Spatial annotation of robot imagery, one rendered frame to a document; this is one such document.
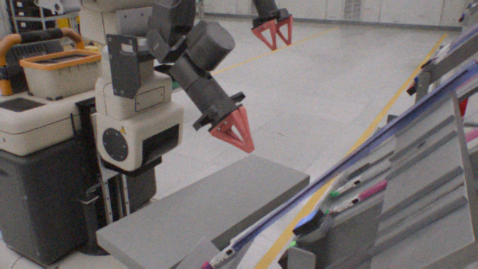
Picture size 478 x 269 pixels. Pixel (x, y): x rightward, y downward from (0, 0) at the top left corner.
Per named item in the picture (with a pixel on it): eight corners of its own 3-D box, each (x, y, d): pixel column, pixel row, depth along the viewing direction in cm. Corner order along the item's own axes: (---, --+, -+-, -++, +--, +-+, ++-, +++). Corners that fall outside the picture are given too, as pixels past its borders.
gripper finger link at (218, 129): (276, 132, 73) (244, 92, 74) (257, 146, 67) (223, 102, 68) (252, 151, 77) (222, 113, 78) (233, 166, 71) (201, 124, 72)
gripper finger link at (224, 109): (270, 136, 71) (237, 95, 72) (250, 151, 66) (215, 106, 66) (246, 156, 75) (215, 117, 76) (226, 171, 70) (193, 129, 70)
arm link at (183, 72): (180, 65, 77) (160, 71, 72) (200, 41, 73) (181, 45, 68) (202, 93, 76) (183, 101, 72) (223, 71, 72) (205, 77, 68)
